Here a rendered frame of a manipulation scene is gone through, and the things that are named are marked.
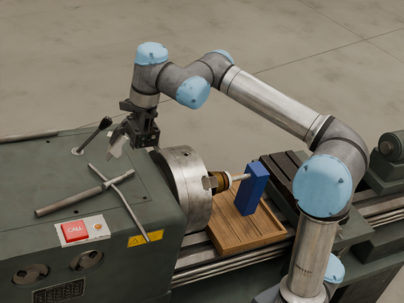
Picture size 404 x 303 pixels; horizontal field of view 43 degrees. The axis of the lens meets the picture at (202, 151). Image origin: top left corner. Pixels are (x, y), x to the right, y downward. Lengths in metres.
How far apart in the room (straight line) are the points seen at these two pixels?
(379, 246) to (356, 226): 0.40
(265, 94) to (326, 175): 0.28
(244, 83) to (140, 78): 0.25
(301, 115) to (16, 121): 2.85
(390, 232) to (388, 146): 0.47
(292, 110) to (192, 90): 0.24
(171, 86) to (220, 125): 2.90
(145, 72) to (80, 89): 2.97
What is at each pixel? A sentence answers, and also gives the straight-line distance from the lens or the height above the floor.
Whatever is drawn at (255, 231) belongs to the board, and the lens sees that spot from 2.05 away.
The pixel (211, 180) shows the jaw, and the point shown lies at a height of 1.19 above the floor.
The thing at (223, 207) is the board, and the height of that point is 0.88.
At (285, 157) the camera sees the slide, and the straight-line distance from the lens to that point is 2.32.
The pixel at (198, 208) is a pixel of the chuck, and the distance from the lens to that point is 1.70.
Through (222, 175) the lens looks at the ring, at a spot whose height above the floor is 1.12.
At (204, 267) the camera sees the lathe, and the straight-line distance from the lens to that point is 2.00.
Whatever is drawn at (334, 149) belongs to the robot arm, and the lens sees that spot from 1.10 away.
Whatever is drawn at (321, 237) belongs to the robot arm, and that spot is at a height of 1.55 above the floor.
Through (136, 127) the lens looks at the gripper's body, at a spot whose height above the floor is 1.54.
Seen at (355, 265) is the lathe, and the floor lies 0.54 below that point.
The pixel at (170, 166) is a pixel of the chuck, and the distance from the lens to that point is 1.68.
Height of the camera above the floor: 2.34
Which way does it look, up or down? 39 degrees down
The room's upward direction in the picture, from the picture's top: 15 degrees clockwise
